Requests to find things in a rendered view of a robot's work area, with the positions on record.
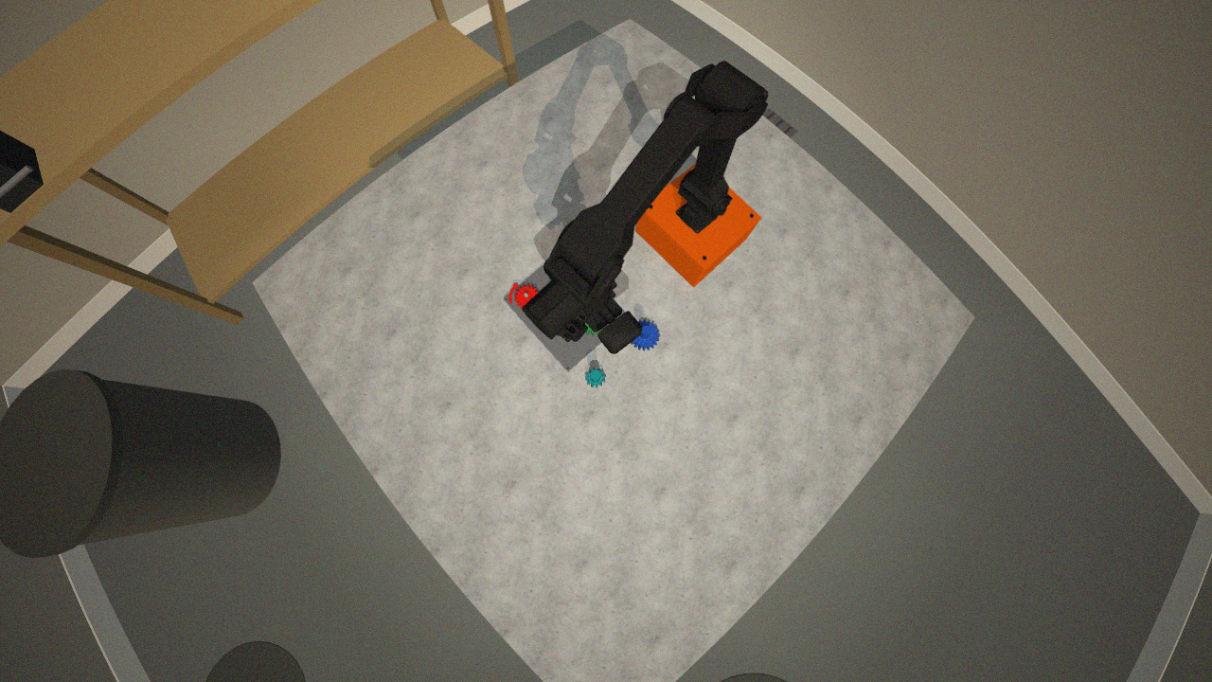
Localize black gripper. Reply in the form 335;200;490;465
583;282;642;354

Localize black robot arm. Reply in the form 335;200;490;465
522;61;768;342

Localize blue gear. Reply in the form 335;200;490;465
631;319;661;350

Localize teal gear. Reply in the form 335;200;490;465
585;368;606;388

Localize red gear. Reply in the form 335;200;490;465
514;285;539;308

